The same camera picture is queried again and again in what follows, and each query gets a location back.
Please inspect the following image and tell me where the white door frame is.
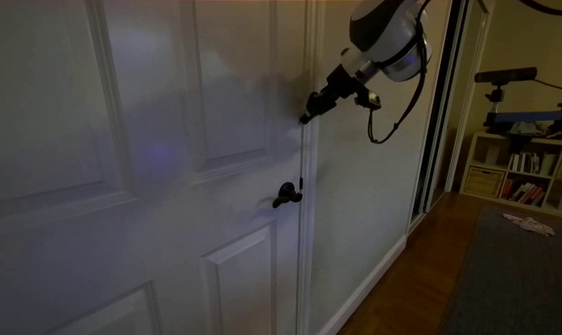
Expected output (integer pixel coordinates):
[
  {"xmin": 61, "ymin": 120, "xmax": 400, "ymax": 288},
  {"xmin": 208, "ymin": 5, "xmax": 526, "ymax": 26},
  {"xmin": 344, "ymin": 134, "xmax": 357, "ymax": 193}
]
[{"xmin": 295, "ymin": 0, "xmax": 323, "ymax": 335}]

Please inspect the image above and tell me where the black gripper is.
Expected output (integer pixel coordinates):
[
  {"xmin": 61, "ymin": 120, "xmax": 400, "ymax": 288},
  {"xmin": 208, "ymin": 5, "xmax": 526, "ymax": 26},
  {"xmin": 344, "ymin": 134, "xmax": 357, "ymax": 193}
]
[{"xmin": 299, "ymin": 63, "xmax": 381, "ymax": 124}]

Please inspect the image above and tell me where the wooden cube bookshelf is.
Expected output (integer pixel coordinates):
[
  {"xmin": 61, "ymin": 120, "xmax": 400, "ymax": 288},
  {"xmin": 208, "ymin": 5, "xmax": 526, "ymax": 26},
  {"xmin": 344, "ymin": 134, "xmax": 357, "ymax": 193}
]
[{"xmin": 459, "ymin": 132, "xmax": 562, "ymax": 217}]

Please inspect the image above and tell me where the black door lever handle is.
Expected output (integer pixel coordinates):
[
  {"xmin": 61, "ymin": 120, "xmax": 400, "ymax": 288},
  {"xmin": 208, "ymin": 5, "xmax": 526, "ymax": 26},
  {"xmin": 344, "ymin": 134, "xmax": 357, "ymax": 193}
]
[{"xmin": 271, "ymin": 180, "xmax": 303, "ymax": 208}]

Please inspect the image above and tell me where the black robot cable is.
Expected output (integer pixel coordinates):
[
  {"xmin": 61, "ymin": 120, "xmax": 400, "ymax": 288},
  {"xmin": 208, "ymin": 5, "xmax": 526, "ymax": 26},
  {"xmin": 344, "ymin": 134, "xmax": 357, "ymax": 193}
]
[{"xmin": 364, "ymin": 35, "xmax": 429, "ymax": 147}]

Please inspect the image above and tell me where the white baseboard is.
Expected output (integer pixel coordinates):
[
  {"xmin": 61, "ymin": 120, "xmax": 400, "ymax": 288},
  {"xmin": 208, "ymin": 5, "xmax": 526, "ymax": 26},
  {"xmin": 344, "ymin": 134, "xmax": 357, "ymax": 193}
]
[{"xmin": 316, "ymin": 236, "xmax": 407, "ymax": 335}]

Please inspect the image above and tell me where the blue clamp bar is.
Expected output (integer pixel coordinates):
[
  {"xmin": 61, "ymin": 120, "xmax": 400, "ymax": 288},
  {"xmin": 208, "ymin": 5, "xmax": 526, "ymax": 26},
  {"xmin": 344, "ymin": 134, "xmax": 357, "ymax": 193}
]
[{"xmin": 483, "ymin": 102, "xmax": 562, "ymax": 134}]

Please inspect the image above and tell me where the pink cloth on rug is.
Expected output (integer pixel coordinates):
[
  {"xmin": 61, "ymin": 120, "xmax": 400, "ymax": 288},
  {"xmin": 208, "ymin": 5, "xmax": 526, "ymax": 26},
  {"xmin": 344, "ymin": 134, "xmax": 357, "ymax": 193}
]
[{"xmin": 502, "ymin": 212, "xmax": 556, "ymax": 236}]

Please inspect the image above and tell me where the grey floor rug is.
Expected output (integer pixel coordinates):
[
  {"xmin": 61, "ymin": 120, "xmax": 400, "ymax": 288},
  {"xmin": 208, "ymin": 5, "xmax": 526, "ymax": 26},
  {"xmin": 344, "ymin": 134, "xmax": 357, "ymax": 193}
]
[{"xmin": 439, "ymin": 208, "xmax": 562, "ymax": 335}]

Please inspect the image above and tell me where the white panel door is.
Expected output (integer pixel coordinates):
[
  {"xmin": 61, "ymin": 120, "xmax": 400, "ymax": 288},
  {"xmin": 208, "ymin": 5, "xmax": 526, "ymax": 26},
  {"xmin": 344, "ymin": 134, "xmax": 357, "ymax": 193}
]
[{"xmin": 0, "ymin": 0, "xmax": 308, "ymax": 335}]

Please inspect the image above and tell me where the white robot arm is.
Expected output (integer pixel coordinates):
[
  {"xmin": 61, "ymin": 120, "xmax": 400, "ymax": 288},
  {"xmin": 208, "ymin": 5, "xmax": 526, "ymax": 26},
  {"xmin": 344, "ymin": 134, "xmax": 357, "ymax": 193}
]
[{"xmin": 299, "ymin": 0, "xmax": 428, "ymax": 124}]

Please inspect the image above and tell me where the dark sliding closet frame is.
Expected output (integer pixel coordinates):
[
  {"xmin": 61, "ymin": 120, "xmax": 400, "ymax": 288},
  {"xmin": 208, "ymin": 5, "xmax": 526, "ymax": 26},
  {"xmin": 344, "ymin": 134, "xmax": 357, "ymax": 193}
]
[{"xmin": 411, "ymin": 0, "xmax": 468, "ymax": 219}]

